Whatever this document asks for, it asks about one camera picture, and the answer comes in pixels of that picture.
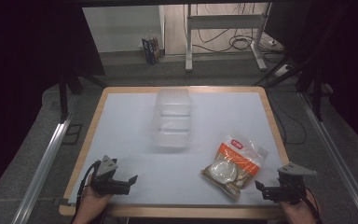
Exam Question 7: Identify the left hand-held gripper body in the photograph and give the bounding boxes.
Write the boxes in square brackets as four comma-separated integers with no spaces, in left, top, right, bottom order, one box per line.
[89,154,123,197]

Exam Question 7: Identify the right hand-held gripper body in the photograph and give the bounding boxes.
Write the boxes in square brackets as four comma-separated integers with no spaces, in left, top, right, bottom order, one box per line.
[273,161,318,205]

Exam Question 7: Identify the orange and clear snack packet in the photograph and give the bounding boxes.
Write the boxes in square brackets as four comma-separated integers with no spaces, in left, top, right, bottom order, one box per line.
[200,133,269,201]

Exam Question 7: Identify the clear plastic container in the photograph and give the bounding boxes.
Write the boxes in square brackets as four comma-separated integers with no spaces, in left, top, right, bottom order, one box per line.
[152,88,194,149]

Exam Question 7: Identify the person's right hand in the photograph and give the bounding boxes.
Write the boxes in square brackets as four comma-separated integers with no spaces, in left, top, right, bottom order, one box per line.
[279,186,321,222]

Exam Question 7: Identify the person's left hand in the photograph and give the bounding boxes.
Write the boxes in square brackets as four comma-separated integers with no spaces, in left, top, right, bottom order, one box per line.
[81,175,114,210]

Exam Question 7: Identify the black stand leg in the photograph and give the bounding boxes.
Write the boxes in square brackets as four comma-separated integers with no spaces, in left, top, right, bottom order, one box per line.
[58,73,70,122]

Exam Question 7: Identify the black stand legs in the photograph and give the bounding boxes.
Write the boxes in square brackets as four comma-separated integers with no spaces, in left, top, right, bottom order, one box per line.
[253,46,332,122]

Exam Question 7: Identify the white board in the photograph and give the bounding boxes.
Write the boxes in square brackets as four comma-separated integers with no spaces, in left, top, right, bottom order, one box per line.
[82,5,166,54]

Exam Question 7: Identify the white metal stand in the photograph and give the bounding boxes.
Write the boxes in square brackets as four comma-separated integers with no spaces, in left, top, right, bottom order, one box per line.
[185,2,273,73]

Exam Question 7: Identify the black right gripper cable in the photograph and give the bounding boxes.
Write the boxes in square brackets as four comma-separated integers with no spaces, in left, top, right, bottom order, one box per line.
[302,186,322,223]

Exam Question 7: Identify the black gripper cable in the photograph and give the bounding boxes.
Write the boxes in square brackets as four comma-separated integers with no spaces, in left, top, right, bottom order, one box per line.
[75,160,103,218]
[302,186,322,223]

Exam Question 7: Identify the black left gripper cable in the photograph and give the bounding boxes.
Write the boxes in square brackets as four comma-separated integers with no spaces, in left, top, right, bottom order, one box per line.
[75,160,103,218]

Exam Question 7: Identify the aluminium rail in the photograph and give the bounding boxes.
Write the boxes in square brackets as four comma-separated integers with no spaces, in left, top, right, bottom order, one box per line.
[297,91,358,224]
[11,94,79,224]

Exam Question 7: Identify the black floor cable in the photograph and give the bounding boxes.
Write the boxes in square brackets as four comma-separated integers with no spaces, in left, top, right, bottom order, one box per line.
[268,92,308,146]

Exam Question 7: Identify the black floor cables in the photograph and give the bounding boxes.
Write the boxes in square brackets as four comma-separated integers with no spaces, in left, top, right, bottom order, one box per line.
[195,3,282,54]

